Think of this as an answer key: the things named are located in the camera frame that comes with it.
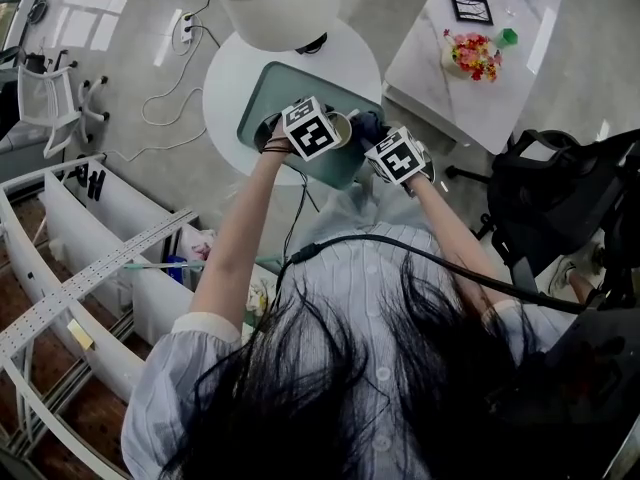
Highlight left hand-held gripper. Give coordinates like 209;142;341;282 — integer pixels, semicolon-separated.
253;95;342;163

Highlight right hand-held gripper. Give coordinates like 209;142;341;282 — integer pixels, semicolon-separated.
363;125;438;198

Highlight white cup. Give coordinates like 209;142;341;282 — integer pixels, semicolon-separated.
323;111;354;150

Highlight dark blue cloth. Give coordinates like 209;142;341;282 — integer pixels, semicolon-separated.
349;110;392;152

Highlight person's right forearm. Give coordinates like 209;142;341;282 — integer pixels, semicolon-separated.
409;172;506;314

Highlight person's left forearm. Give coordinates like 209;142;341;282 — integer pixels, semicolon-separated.
189;135;296;329

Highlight teal tray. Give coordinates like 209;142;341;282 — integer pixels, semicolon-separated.
235;61;385;191

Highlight person's pale blue skirt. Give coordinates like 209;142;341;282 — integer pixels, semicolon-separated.
299;177;426;239

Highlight round white table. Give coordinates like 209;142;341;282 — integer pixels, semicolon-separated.
202;17;384;188

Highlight white marble table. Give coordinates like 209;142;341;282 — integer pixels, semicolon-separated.
383;0;564;155

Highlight potted colourful flowers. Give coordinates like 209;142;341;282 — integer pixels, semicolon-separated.
441;28;503;83

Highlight person's striped shirt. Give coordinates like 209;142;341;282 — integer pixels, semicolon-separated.
121;220;581;480

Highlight white lamp shade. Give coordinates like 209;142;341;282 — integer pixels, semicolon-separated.
212;0;341;55

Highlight black headrest office chair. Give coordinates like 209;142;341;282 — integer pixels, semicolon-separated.
444;128;640;289

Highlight white floral plastic bag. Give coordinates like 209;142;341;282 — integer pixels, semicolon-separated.
179;225;216;262

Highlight blue box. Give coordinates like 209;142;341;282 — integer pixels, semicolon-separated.
165;255;194;282

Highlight white sneaker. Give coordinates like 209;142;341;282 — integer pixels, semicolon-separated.
547;255;579;294

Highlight white perforated metal rack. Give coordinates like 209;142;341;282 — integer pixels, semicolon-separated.
0;152;281;480

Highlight white mesh office chair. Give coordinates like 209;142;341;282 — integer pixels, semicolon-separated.
17;50;110;159

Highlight black head-mounted rig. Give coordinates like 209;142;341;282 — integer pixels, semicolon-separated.
487;287;640;480

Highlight yellow paper tag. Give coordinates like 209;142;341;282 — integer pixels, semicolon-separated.
67;319;96;352

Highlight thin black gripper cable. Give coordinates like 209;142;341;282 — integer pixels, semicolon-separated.
282;162;321;264

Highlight thick black headset cable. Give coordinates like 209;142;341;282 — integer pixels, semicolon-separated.
277;233;596;314

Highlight black floor cable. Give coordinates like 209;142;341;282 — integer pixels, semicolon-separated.
184;0;222;49

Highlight black picture frame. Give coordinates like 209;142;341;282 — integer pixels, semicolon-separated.
450;0;495;26

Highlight white floor cable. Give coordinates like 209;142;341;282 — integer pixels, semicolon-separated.
102;15;207;163

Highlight green-handled tool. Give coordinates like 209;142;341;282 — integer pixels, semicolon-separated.
122;261;206;272

